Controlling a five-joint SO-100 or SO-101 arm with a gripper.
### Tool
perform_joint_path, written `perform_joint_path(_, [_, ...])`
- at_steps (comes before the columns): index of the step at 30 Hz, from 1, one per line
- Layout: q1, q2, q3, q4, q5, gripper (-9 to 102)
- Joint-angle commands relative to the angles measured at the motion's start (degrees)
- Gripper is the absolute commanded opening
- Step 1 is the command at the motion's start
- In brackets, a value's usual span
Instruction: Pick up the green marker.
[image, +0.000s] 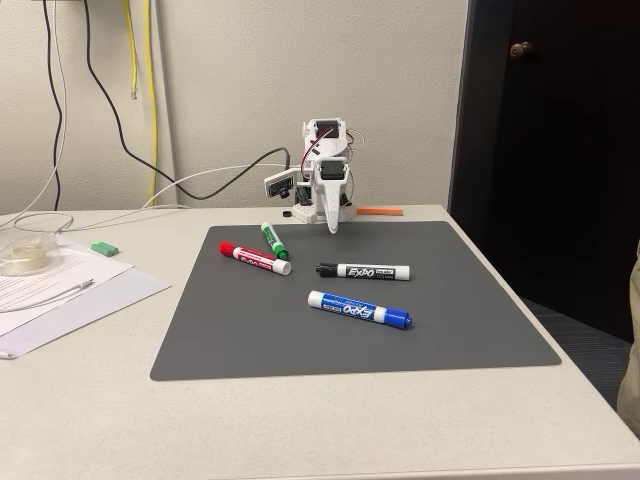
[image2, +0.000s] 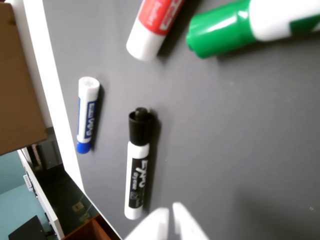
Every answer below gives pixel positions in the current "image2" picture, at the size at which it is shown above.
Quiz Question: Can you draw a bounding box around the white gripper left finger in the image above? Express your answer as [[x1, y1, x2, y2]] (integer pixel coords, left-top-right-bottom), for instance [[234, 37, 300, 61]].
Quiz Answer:
[[124, 207, 171, 240]]

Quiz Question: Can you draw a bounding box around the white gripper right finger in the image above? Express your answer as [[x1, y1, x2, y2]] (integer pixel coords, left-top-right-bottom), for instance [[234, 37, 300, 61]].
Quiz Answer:
[[172, 201, 211, 240]]

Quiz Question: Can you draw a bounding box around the green dry erase marker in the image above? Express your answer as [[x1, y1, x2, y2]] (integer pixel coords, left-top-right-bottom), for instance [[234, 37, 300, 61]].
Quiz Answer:
[[185, 0, 320, 60]]

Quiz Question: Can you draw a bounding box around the black dry erase marker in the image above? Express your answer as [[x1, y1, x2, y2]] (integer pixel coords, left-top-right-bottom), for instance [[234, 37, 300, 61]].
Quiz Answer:
[[124, 106, 154, 221]]

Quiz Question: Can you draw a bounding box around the blue dry erase marker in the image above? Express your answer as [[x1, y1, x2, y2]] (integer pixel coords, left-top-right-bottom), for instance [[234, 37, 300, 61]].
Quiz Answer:
[[75, 76, 101, 154]]

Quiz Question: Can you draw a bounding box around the red dry erase marker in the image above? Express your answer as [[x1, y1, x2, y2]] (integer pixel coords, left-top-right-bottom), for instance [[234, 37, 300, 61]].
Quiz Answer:
[[125, 0, 187, 62]]

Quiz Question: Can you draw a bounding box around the brown wooden furniture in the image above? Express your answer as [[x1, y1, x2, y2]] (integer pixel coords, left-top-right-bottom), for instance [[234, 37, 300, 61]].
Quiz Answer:
[[61, 213, 117, 240]]

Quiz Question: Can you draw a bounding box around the white furniture panel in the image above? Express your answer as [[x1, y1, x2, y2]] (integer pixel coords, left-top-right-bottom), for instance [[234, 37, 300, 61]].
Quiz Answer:
[[16, 147, 66, 239]]

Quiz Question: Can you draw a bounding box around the black flat object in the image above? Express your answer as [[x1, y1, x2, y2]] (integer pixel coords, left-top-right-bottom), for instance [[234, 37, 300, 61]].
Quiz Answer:
[[8, 215, 50, 240]]

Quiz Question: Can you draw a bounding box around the dark grey box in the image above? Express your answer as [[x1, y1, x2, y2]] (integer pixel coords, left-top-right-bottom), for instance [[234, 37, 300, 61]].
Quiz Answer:
[[34, 140, 63, 171]]

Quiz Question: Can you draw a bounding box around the brown cardboard box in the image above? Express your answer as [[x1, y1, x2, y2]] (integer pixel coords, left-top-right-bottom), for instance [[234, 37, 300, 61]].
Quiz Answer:
[[0, 2, 49, 156]]

